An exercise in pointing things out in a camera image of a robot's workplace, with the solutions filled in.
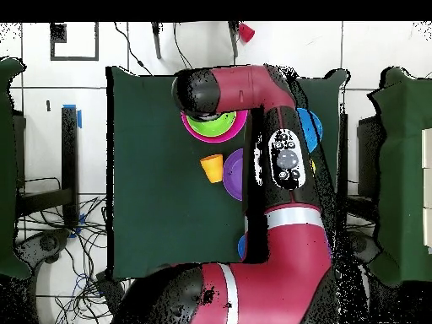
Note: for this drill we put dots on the black table frame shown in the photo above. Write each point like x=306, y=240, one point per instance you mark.
x=70, y=152

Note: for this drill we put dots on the black office chair base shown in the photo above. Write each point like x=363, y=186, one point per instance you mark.
x=47, y=243
x=366, y=246

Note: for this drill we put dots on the dark green table cloth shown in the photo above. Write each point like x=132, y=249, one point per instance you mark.
x=152, y=202

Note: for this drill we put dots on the pink plastic bowl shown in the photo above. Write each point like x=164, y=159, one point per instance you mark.
x=236, y=130

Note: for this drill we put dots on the black square floor frame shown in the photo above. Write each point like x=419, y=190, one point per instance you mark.
x=58, y=33

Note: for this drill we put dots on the light blue plastic bowl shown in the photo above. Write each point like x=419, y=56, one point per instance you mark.
x=312, y=130

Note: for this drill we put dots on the orange plastic cup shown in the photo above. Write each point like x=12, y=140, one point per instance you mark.
x=212, y=168

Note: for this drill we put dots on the red plastic cup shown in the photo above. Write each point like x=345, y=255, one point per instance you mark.
x=246, y=32

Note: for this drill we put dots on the black power strip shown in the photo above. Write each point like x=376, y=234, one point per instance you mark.
x=109, y=290

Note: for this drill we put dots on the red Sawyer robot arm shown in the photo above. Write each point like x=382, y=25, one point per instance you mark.
x=287, y=270

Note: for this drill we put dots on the green plastic bowl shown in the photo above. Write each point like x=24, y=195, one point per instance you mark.
x=212, y=128

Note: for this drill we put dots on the yellow plastic cup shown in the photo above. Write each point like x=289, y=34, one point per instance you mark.
x=313, y=166

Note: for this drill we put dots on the blue tape strip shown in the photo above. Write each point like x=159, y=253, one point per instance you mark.
x=79, y=119

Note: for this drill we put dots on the grey tripod leg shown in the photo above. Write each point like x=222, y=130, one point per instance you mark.
x=233, y=37
x=156, y=40

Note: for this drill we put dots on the purple plastic bowl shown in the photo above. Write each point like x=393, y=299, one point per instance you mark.
x=234, y=175

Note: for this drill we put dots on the green cloth side table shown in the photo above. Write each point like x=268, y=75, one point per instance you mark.
x=401, y=168
x=6, y=168

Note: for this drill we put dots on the small dark blue bowl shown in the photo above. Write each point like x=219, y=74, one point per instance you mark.
x=241, y=247

